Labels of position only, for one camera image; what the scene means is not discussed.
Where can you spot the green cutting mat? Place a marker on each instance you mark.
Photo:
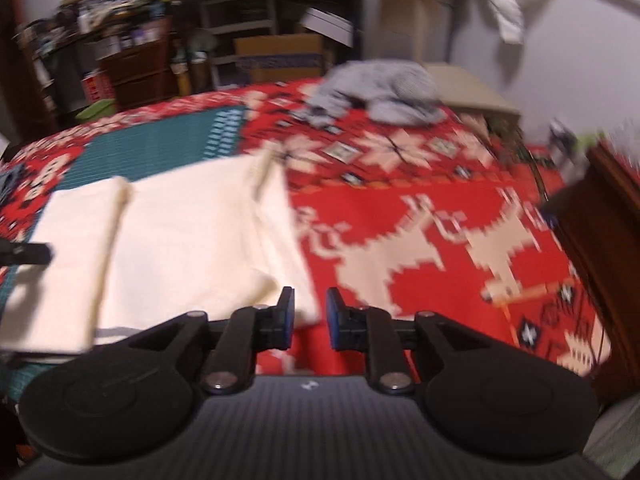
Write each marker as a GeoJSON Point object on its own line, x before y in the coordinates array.
{"type": "Point", "coordinates": [165, 145]}

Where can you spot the white hanging fabric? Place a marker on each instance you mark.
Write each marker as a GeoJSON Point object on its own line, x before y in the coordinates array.
{"type": "Point", "coordinates": [505, 10]}

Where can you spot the grey sweater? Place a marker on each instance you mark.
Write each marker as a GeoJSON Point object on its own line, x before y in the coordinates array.
{"type": "Point", "coordinates": [380, 85]}

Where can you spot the green waste bin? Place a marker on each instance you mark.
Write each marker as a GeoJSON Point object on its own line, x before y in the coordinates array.
{"type": "Point", "coordinates": [97, 110]}

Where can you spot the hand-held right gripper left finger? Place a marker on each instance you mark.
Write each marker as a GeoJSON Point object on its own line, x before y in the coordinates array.
{"type": "Point", "coordinates": [287, 317]}

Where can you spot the red patterned blanket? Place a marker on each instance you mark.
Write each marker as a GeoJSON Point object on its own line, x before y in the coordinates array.
{"type": "Point", "coordinates": [400, 200]}

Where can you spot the cardboard box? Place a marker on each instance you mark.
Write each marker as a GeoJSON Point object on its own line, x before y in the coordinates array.
{"type": "Point", "coordinates": [277, 45]}

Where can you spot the beige wooden chair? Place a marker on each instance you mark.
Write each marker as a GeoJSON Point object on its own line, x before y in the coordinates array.
{"type": "Point", "coordinates": [465, 90]}

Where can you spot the small green plant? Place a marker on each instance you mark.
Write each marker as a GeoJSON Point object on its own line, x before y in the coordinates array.
{"type": "Point", "coordinates": [590, 140]}

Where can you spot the dark wooden nightstand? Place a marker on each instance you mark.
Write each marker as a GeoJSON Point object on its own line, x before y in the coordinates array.
{"type": "Point", "coordinates": [600, 240]}

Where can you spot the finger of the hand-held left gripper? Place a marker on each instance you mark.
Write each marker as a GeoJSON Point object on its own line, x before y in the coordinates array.
{"type": "Point", "coordinates": [30, 254]}

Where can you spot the white plastic drawer unit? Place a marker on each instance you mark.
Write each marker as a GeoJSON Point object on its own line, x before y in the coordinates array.
{"type": "Point", "coordinates": [210, 35]}

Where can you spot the cream knit vest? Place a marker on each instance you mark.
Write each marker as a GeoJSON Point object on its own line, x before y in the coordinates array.
{"type": "Point", "coordinates": [190, 240]}

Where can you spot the red printed carton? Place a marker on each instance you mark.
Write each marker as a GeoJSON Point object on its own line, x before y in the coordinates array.
{"type": "Point", "coordinates": [97, 87]}

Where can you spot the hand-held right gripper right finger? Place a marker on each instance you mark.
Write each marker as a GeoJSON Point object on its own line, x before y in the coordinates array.
{"type": "Point", "coordinates": [332, 317]}

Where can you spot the wooden drawer cabinet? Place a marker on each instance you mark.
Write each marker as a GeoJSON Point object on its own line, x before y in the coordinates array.
{"type": "Point", "coordinates": [137, 75]}

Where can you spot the white flat box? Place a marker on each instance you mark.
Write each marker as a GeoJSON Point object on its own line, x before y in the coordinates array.
{"type": "Point", "coordinates": [327, 25]}

